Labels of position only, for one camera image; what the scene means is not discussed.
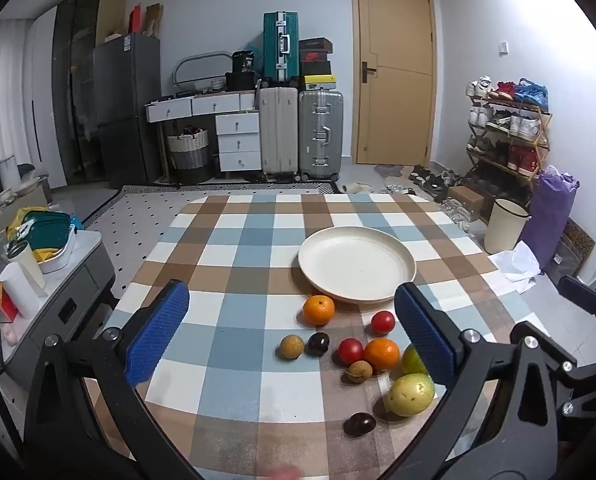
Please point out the black printed box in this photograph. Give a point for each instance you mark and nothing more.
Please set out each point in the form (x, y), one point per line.
(243, 62)

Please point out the white cup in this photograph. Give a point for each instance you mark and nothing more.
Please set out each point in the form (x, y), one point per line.
(25, 262)
(17, 290)

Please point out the brown round fruit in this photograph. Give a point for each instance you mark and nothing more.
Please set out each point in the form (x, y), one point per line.
(291, 346)
(360, 371)

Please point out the grey refrigerator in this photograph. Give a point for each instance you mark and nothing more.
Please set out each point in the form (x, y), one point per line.
(127, 110)

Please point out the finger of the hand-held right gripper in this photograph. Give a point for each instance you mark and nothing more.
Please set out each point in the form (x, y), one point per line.
(588, 385)
(575, 287)

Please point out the cream round plate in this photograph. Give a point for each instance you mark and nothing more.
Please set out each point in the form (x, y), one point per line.
(358, 262)

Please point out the brown cardboard box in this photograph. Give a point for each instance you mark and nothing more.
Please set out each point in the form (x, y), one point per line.
(468, 199)

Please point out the white plastic bag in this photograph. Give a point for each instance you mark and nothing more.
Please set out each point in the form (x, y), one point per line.
(518, 265)

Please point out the row of colourful sneakers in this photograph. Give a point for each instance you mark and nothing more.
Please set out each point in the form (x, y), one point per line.
(508, 125)

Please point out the yellow and black shoe box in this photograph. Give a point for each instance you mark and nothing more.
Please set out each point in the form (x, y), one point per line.
(319, 82)

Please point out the wooden shoe rack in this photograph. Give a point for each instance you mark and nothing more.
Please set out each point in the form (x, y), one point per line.
(543, 127)

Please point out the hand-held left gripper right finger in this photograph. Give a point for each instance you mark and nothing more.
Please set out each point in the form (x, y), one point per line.
(425, 335)

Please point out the white curtain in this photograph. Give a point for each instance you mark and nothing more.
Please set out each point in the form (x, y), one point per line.
(2, 95)

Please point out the oval metal frame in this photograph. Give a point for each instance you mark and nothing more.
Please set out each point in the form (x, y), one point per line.
(197, 60)

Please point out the checkered tablecloth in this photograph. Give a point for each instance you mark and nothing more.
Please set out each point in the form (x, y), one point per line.
(237, 270)

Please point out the green guava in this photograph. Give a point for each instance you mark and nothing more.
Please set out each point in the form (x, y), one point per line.
(413, 360)

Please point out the white basin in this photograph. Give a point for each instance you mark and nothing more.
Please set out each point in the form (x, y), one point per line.
(62, 260)

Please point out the green bag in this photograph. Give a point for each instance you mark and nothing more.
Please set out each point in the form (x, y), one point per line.
(47, 230)

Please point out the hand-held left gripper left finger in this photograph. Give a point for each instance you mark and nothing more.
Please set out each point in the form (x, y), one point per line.
(157, 332)

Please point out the white wardrobe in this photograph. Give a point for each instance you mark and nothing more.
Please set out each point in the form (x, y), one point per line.
(42, 95)

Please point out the wooden door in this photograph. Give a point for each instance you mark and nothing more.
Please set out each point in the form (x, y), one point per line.
(393, 110)

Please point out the red and black shoe box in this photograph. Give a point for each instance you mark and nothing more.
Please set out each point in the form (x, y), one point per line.
(315, 66)

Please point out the woven laundry basket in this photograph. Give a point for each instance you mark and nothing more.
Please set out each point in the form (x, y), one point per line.
(187, 152)

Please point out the grey side table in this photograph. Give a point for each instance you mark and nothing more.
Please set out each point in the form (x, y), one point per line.
(62, 295)

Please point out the white desk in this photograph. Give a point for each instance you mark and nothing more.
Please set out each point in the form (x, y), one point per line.
(197, 105)

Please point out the flat cardboard carton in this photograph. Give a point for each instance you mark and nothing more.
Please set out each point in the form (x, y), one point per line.
(153, 20)

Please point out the grey door rug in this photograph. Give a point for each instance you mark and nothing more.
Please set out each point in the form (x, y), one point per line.
(388, 170)

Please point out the dark glass cabinet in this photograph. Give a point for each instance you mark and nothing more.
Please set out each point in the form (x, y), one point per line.
(75, 90)

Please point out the white light switch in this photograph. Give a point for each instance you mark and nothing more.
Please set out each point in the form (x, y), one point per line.
(503, 48)

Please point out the purple bag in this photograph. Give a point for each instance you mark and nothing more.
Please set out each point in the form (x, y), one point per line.
(548, 215)

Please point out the white drawer unit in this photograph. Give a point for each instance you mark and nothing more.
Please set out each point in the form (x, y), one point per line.
(237, 142)

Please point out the orange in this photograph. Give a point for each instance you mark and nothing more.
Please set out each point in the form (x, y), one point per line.
(319, 310)
(382, 353)

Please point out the red tomato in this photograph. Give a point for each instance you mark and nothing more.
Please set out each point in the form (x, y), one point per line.
(351, 351)
(383, 322)

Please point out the scattered shoes group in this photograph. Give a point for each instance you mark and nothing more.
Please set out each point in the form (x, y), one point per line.
(433, 180)

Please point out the beige suitcase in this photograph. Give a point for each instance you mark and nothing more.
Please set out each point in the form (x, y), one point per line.
(278, 130)

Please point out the silver suitcase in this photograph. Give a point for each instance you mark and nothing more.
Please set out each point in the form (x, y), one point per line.
(320, 132)

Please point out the dark purple plum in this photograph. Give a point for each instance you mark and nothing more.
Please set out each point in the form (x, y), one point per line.
(318, 344)
(359, 424)

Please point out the brown doormat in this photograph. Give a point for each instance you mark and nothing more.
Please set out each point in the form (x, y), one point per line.
(575, 245)

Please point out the white waste bin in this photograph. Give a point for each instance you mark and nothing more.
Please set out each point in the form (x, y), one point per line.
(503, 230)

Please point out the black bag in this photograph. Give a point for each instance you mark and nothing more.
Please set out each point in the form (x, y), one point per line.
(240, 82)

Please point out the teal suitcase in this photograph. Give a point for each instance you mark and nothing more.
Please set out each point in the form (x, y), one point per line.
(273, 45)

